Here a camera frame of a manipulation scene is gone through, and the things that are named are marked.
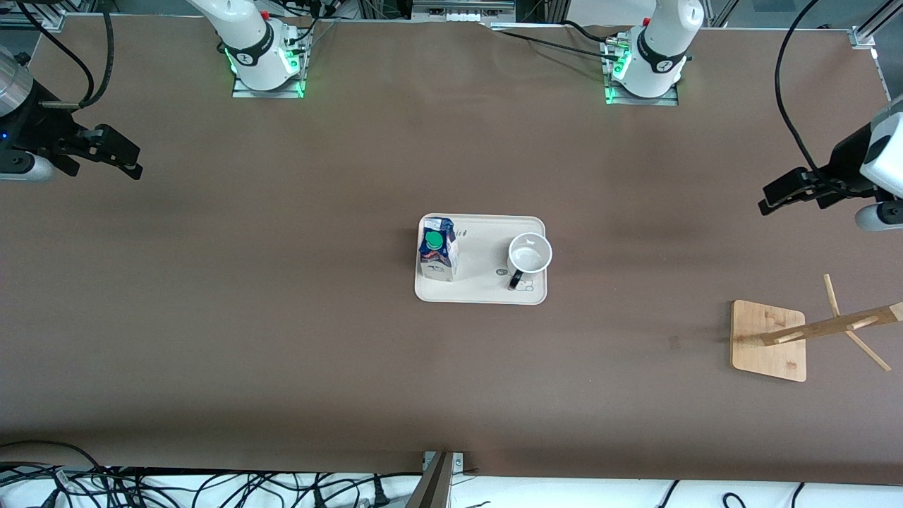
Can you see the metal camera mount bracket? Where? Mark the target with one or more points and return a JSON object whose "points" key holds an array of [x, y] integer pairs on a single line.
{"points": [[437, 487]]}

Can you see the blue white milk carton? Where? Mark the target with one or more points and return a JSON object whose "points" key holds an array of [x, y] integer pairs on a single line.
{"points": [[437, 264]]}

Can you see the aluminium frame profile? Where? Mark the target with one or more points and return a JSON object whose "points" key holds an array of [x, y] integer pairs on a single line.
{"points": [[42, 17]]}

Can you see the white smiley face mug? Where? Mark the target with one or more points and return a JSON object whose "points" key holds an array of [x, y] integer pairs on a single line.
{"points": [[529, 257]]}

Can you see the wooden mug rack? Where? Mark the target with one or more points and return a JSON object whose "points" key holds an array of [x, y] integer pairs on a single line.
{"points": [[762, 353]]}

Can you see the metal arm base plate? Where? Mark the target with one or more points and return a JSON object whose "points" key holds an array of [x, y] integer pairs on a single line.
{"points": [[638, 101], [243, 93]]}

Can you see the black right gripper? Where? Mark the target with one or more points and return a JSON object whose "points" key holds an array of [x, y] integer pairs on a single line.
{"points": [[37, 130]]}

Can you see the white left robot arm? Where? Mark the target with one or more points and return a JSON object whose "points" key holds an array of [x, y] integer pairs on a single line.
{"points": [[656, 63]]}

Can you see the white power strip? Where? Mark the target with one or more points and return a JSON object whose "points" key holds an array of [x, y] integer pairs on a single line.
{"points": [[462, 10]]}

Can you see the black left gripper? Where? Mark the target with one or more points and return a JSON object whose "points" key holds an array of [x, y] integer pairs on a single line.
{"points": [[844, 166]]}

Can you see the white rabbit print tray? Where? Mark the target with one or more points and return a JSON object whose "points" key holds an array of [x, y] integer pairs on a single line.
{"points": [[480, 282]]}

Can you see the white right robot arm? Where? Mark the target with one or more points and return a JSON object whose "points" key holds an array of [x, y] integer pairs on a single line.
{"points": [[257, 63]]}

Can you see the aluminium frame corner bracket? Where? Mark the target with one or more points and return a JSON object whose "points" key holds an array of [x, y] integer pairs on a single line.
{"points": [[862, 37]]}

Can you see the black power plug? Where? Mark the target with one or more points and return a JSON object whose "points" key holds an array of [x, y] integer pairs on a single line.
{"points": [[379, 494]]}

